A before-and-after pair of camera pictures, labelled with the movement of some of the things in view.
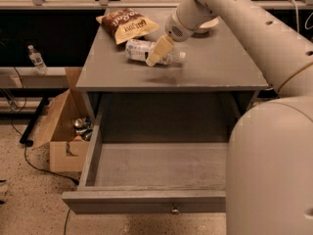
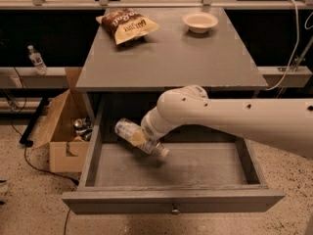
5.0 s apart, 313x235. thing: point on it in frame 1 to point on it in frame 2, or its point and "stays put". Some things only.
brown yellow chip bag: [126, 24] stays put
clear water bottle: [37, 60] stays put
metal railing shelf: [29, 77] stays put
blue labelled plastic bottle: [139, 49] to [125, 126]
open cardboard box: [69, 129] stays put
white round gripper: [173, 27] to [149, 130]
